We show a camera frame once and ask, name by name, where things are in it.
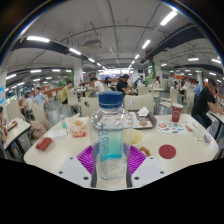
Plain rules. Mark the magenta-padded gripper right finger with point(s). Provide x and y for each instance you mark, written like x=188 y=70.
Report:
x=137 y=158

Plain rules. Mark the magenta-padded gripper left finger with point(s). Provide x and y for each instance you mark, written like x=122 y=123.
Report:
x=85 y=158

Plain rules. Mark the clear blue-capped water bottle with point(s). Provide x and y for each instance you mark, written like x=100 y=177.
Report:
x=111 y=133

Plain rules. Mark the flat round red coaster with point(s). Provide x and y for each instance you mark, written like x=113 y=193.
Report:
x=167 y=151

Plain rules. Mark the crumpled food wrapper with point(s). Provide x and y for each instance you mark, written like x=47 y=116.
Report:
x=78 y=125

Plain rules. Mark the dark food tray with liner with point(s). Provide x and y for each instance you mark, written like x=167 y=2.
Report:
x=150 y=124

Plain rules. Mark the white paper sheet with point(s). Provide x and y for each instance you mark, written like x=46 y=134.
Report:
x=57 y=134

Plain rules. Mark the red pouch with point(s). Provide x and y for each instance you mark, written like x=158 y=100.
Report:
x=44 y=144

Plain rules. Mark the printed sticker sheet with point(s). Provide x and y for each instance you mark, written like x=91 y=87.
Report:
x=171 y=128

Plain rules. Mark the white paper napkin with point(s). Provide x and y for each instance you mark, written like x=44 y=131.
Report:
x=143 y=112

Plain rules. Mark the cream chair with round hole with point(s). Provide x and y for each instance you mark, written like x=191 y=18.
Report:
x=140 y=101
x=89 y=106

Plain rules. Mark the red paper cup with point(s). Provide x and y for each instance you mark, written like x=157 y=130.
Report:
x=177 y=114

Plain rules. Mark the small red sauce packet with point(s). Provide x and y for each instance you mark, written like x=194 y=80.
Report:
x=189 y=128

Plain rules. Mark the cream chairs group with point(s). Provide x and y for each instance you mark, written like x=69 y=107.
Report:
x=40 y=115

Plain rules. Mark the person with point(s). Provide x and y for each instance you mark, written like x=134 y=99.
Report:
x=40 y=98
x=121 y=85
x=98 y=86
x=28 y=103
x=65 y=93
x=203 y=103

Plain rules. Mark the clear plastic bag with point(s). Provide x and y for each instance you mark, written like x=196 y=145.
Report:
x=201 y=136

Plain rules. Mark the neighbouring cream table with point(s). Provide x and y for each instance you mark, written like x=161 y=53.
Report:
x=16 y=130

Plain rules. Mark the ceiling air conditioner unit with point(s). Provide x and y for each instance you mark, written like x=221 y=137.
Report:
x=93 y=44

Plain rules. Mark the ceiling lights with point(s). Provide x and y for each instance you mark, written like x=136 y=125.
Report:
x=168 y=18

